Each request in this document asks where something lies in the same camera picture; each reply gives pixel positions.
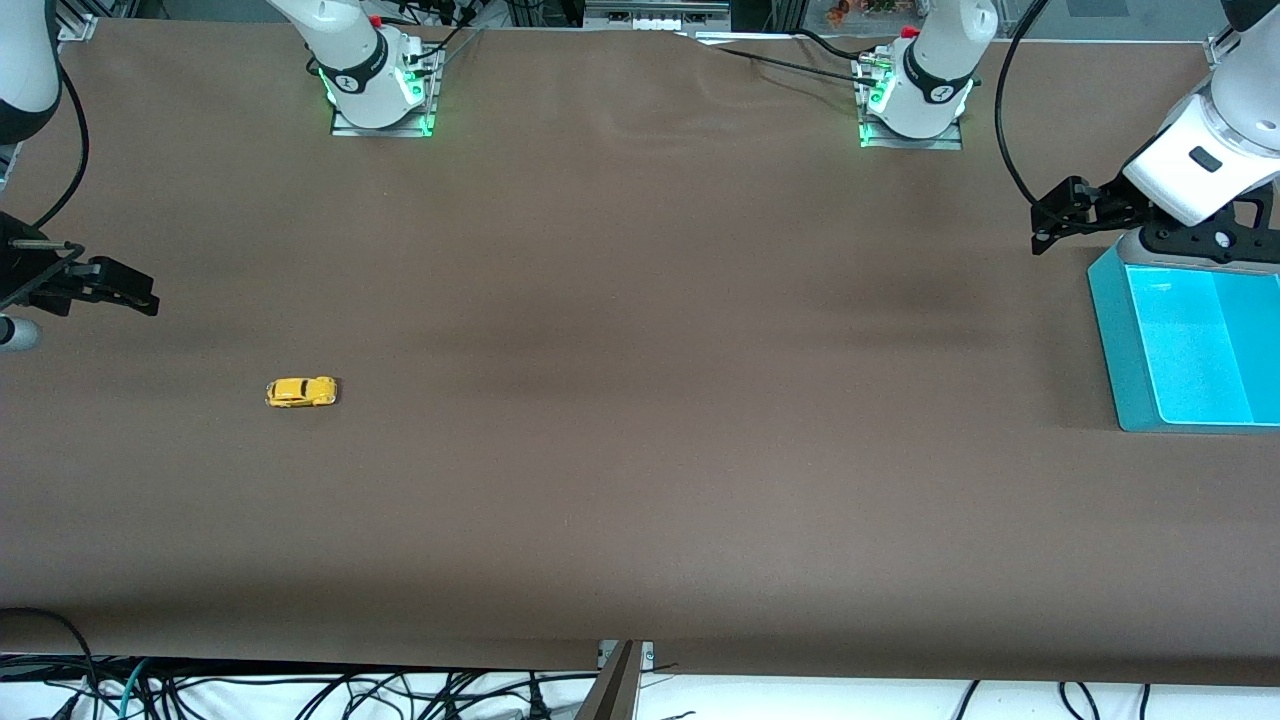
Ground metal base plate left arm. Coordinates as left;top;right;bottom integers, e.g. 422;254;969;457
858;100;965;151

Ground tangled black floor cables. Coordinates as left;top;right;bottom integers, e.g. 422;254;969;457
0;655;601;720

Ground aluminium frame profile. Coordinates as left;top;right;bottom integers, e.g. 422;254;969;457
55;0;103;43
1204;28;1247;71

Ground brown table cover sheet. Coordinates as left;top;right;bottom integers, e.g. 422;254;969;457
0;18;1280;687

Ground black cables at arm base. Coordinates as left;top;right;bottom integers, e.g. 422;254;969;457
400;0;491;73

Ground dark table frame beam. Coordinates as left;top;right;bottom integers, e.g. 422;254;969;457
575;640;643;720

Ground teal plastic storage bin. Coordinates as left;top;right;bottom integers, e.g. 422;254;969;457
1088;245;1280;434

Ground silver frame bracket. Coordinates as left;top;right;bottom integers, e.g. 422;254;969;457
597;640;657;671

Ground short black cable on table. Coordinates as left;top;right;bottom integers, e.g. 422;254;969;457
795;28;876;65

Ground black looped floor cable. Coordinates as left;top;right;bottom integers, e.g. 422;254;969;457
0;606;101;720

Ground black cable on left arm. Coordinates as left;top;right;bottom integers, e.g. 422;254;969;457
994;0;1053;213

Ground long black cable on table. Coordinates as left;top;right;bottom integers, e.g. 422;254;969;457
690;35;886;79

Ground yellow beetle toy car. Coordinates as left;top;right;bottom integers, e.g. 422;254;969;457
264;376;339;409

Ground white power strip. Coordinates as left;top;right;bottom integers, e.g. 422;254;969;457
583;0;731;33

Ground metal base plate right arm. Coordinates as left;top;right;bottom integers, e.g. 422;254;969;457
330;70;437;138

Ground teal floor cable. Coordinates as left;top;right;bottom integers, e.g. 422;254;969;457
118;657;153;720

